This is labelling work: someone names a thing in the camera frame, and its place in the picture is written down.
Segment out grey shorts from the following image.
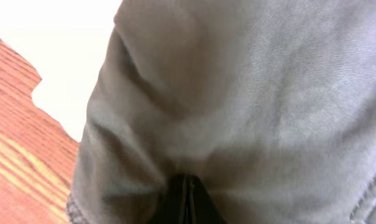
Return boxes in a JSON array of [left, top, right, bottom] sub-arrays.
[[66, 0, 376, 223]]

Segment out folded white shorts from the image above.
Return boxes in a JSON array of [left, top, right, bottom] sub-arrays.
[[0, 0, 122, 141]]

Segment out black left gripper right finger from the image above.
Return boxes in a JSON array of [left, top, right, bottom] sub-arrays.
[[186, 175, 227, 224]]

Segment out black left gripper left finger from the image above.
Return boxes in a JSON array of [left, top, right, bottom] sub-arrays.
[[150, 174, 187, 224]]

